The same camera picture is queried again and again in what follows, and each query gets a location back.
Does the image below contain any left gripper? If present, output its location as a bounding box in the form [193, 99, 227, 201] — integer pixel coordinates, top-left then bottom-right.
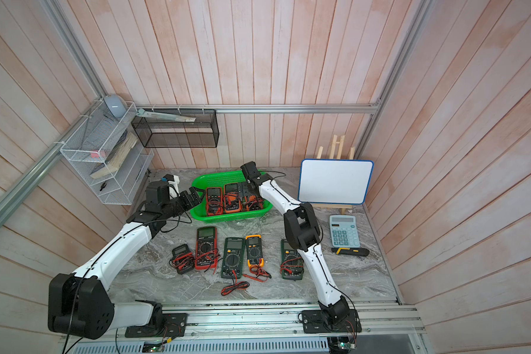
[161, 186, 207, 219]

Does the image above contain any orange Victor multimeter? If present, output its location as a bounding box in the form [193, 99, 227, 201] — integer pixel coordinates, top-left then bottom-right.
[240, 189, 263, 212]

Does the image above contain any small red multimeter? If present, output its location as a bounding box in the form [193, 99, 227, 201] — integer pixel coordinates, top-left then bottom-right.
[206, 187, 224, 216]

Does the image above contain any large red multimeter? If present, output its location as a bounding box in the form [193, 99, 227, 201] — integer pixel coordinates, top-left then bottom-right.
[195, 227, 220, 271]

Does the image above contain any green DT9205A multimeter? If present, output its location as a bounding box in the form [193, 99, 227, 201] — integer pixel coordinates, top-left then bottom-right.
[221, 237, 249, 296]

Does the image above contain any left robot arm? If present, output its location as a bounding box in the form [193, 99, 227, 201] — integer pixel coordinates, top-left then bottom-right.
[47, 181, 204, 339]

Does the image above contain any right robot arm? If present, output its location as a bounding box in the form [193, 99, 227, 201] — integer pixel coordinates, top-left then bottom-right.
[240, 162, 350, 330]

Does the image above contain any green plastic basket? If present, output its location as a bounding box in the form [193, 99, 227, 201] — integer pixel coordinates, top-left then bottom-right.
[190, 171, 273, 224]

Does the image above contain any small black multimeter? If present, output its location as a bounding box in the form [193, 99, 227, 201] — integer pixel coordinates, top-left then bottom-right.
[169, 243, 195, 274]

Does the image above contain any yellow multimeter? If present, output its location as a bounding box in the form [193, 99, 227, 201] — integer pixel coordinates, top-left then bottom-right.
[243, 235, 271, 283]

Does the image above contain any paper sheet on basket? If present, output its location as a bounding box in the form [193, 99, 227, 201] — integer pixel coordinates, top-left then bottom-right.
[137, 109, 196, 122]

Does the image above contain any book in shelf rack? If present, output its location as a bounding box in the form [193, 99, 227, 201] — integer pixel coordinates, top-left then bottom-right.
[90, 131, 138, 179]

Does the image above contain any blue framed whiteboard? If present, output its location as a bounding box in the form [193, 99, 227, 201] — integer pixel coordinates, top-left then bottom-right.
[298, 159, 374, 205]

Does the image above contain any light blue calculator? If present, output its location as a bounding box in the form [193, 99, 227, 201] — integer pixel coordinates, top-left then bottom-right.
[329, 215, 360, 249]

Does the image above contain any black yellow utility knife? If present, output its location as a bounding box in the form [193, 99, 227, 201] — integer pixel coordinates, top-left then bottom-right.
[331, 247, 370, 258]

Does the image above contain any grey computer mouse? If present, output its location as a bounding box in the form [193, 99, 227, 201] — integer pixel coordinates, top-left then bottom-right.
[103, 94, 128, 119]

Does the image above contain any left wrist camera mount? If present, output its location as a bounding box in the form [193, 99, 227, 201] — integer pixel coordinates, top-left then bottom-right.
[162, 174, 180, 199]

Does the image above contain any black mesh wall basket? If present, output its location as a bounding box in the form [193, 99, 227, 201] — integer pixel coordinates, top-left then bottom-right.
[132, 109, 220, 148]

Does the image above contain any white wire shelf rack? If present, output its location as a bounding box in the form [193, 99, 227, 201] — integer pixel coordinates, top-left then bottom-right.
[60, 98, 153, 206]

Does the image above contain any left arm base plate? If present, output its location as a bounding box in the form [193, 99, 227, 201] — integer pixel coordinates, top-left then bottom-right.
[125, 313, 188, 339]

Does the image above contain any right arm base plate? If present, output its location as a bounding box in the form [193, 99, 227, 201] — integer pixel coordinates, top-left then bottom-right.
[298, 310, 362, 334]

